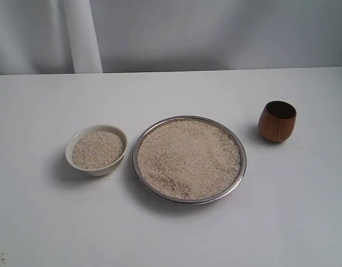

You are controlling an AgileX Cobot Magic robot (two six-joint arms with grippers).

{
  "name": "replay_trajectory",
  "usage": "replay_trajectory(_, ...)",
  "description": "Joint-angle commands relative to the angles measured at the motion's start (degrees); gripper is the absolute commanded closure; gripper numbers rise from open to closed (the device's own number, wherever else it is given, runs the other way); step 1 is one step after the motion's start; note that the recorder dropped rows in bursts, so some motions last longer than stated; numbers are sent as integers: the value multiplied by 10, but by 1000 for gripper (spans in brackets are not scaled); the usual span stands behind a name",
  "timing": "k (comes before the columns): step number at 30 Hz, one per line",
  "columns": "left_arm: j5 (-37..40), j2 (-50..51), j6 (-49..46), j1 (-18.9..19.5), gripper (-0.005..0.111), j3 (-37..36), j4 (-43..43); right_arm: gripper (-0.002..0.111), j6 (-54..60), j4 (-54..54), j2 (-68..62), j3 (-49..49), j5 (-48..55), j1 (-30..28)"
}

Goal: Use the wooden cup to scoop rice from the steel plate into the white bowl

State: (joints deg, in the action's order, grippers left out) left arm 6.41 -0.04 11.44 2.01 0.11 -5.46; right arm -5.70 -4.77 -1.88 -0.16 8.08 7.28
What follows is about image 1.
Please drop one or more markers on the white uncooked rice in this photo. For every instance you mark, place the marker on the white uncooked rice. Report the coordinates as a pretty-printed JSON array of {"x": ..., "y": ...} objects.
[{"x": 97, "y": 150}]

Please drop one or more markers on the brown wooden cup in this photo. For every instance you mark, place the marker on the brown wooden cup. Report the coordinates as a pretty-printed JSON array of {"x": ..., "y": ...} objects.
[{"x": 277, "y": 121}]

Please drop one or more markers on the rice in steel tray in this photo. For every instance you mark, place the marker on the rice in steel tray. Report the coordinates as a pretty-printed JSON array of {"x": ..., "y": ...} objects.
[{"x": 189, "y": 160}]

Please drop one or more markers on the white backdrop curtain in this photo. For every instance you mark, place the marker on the white backdrop curtain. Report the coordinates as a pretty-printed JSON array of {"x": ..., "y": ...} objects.
[{"x": 45, "y": 37}]

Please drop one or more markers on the large steel round tray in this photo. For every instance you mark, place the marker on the large steel round tray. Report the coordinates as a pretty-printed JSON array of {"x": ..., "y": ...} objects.
[{"x": 231, "y": 135}]

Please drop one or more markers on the small white ceramic bowl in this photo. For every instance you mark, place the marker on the small white ceramic bowl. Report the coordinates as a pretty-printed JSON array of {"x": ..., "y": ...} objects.
[{"x": 95, "y": 172}]

